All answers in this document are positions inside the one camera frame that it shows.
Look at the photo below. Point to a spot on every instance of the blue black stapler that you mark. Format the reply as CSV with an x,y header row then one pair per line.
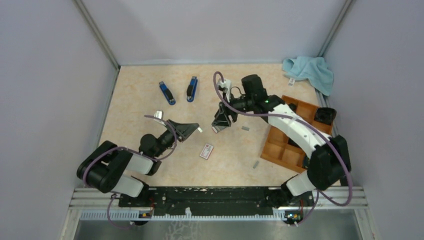
x,y
167,93
191,89

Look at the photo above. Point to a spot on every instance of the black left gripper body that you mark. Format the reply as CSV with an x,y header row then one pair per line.
x,y
170,134

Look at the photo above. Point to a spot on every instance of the white cable duct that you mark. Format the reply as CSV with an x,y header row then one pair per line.
x,y
137,215

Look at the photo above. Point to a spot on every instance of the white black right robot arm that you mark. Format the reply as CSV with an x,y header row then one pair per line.
x,y
329,158

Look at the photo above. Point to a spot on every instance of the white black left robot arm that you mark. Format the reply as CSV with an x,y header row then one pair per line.
x,y
104,169

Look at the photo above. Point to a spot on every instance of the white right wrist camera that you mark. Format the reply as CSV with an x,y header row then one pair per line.
x,y
225,85

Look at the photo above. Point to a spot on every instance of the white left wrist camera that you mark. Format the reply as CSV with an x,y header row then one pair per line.
x,y
158,114

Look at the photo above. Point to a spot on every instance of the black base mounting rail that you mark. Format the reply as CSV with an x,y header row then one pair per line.
x,y
239,201

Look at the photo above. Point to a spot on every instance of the light blue cloth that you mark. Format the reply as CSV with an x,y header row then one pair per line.
x,y
313,69

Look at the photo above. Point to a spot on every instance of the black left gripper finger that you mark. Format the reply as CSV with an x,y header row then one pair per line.
x,y
185,131
183,126

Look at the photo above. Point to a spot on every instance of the red white staple box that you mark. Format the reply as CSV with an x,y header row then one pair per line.
x,y
206,151

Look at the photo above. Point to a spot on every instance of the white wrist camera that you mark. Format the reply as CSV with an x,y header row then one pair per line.
x,y
158,114
225,85

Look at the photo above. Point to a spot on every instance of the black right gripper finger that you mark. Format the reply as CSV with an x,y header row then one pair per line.
x,y
222,109
221,120

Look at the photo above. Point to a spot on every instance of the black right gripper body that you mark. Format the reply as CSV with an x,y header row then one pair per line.
x,y
242,104

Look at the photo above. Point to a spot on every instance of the black tape roll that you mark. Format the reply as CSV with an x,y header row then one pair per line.
x,y
325,115

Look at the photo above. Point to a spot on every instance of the silver staple strip box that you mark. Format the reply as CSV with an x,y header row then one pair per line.
x,y
216,129

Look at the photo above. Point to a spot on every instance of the brown wooden compartment tray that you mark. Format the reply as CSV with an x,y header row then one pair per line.
x,y
283,151

